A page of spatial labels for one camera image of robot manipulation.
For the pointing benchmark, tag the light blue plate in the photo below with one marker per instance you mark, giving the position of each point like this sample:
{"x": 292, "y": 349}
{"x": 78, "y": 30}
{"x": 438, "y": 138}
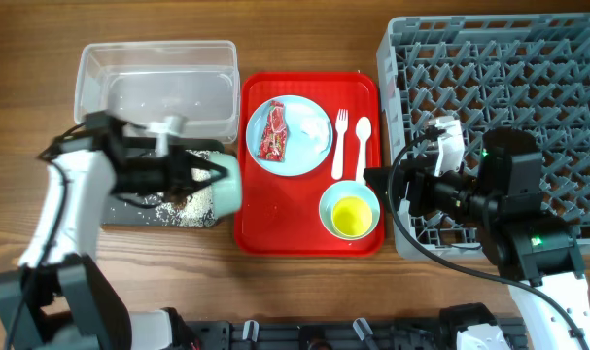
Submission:
{"x": 300, "y": 155}

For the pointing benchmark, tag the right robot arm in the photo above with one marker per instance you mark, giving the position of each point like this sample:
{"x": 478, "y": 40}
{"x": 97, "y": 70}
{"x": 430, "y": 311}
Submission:
{"x": 534, "y": 250}

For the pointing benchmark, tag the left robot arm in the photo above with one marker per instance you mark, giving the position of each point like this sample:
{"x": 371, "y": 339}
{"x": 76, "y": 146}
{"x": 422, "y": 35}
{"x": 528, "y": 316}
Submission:
{"x": 58, "y": 298}

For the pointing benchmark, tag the clear plastic bin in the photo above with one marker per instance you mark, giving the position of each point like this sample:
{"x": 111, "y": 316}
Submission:
{"x": 146, "y": 82}

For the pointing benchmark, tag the green bowl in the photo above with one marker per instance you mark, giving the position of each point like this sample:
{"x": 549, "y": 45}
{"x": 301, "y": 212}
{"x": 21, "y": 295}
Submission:
{"x": 227, "y": 192}

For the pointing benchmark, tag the yellow cup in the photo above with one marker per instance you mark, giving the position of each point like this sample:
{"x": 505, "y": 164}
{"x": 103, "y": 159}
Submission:
{"x": 351, "y": 217}

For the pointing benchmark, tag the red snack wrapper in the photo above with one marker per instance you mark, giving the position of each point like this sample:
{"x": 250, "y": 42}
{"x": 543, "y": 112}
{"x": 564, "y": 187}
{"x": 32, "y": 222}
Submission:
{"x": 274, "y": 136}

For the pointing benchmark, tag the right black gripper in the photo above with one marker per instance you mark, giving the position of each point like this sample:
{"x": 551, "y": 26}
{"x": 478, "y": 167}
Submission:
{"x": 423, "y": 176}

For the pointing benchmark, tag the rice and food scraps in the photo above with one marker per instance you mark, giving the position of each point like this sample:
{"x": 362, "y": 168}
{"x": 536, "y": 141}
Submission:
{"x": 193, "y": 211}

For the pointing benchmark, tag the white plastic spoon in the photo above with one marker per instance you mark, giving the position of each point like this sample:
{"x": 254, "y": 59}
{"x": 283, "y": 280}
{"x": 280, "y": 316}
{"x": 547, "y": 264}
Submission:
{"x": 363, "y": 132}

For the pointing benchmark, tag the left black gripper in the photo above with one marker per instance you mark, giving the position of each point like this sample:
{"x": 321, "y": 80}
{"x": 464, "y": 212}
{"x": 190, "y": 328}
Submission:
{"x": 178, "y": 173}

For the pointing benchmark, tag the white tissue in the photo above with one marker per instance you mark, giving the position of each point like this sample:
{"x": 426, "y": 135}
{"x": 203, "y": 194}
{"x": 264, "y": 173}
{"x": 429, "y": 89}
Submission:
{"x": 318, "y": 130}

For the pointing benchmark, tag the black waste tray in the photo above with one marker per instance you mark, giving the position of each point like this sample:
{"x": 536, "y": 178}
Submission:
{"x": 115, "y": 214}

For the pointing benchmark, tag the grey dishwasher rack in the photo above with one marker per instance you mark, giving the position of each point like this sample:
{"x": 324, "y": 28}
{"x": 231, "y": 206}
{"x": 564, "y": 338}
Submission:
{"x": 530, "y": 72}

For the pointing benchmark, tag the white plastic fork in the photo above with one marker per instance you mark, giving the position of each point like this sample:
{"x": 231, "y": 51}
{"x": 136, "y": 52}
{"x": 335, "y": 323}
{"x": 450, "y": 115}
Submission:
{"x": 341, "y": 126}

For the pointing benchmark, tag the light blue bowl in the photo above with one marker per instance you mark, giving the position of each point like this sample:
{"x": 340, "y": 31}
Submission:
{"x": 343, "y": 189}

